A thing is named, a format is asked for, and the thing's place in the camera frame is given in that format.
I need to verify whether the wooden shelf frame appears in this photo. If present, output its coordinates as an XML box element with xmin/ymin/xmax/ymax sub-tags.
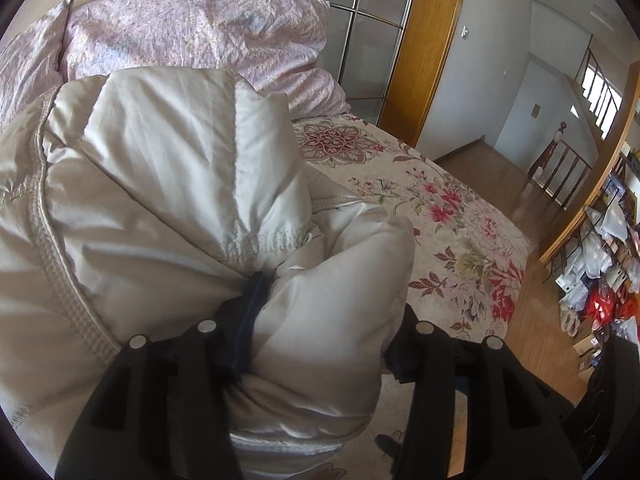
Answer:
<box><xmin>539</xmin><ymin>105</ymin><xmax>640</xmax><ymax>267</ymax></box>

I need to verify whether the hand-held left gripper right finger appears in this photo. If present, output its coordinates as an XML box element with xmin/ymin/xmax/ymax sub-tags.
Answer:
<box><xmin>382</xmin><ymin>305</ymin><xmax>583</xmax><ymax>480</ymax></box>

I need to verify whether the wooden stair railing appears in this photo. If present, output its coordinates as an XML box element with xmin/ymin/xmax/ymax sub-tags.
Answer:
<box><xmin>527</xmin><ymin>45</ymin><xmax>626</xmax><ymax>211</ymax></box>

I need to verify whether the cluttered shelf of items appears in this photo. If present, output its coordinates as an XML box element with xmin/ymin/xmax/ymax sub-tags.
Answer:
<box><xmin>550</xmin><ymin>150</ymin><xmax>640</xmax><ymax>381</ymax></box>

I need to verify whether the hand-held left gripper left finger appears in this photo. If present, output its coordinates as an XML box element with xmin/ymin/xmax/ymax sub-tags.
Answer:
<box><xmin>54</xmin><ymin>270</ymin><xmax>273</xmax><ymax>480</ymax></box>

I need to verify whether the floral bed cover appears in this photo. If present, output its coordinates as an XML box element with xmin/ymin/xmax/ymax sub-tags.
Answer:
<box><xmin>235</xmin><ymin>112</ymin><xmax>531</xmax><ymax>480</ymax></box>

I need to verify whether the window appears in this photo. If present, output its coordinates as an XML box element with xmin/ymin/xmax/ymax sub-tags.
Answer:
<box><xmin>582</xmin><ymin>50</ymin><xmax>623</xmax><ymax>141</ymax></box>

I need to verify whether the frosted glass door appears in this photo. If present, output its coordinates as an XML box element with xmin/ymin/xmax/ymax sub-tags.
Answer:
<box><xmin>320</xmin><ymin>0</ymin><xmax>421</xmax><ymax>103</ymax></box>

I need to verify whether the pink floral pillow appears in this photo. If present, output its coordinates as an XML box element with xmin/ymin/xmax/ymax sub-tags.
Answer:
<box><xmin>0</xmin><ymin>0</ymin><xmax>76</xmax><ymax>126</ymax></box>
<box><xmin>62</xmin><ymin>0</ymin><xmax>351</xmax><ymax>118</ymax></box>

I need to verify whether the white puffer jacket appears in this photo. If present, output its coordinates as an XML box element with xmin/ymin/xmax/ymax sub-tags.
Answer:
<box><xmin>0</xmin><ymin>67</ymin><xmax>416</xmax><ymax>480</ymax></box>

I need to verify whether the glass panel wooden door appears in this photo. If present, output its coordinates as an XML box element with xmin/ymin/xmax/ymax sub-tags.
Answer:
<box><xmin>305</xmin><ymin>0</ymin><xmax>473</xmax><ymax>146</ymax></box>

